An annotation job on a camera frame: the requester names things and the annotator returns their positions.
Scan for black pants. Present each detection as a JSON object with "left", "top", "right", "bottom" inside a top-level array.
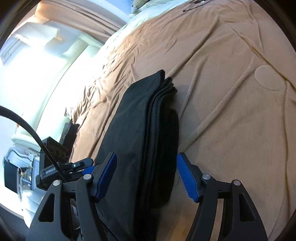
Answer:
[{"left": 96, "top": 70, "right": 179, "bottom": 240}]

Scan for white bedside cabinet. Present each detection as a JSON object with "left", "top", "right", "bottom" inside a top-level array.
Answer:
[{"left": 3, "top": 146, "right": 44, "bottom": 212}]

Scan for black cloth at bed edge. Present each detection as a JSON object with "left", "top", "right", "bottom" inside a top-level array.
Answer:
[{"left": 59, "top": 120, "right": 80, "bottom": 153}]

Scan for brown bed blanket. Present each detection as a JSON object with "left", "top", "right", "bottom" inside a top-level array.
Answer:
[{"left": 67, "top": 1, "right": 295, "bottom": 240}]

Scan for brown curtain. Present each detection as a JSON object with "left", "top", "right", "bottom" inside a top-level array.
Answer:
[{"left": 35, "top": 1, "right": 125, "bottom": 43}]

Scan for white bed sheet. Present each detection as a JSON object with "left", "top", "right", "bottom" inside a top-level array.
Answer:
[{"left": 94, "top": 0, "right": 188, "bottom": 60}]

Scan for teddy bear plush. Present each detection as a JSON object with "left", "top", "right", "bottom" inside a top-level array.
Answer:
[{"left": 130, "top": 0, "right": 149, "bottom": 14}]

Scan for black cable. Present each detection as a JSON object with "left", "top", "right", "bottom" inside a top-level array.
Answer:
[{"left": 0, "top": 105, "right": 68, "bottom": 183}]

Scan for black cord on bed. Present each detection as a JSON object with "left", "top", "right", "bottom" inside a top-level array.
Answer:
[{"left": 182, "top": 0, "right": 211, "bottom": 13}]

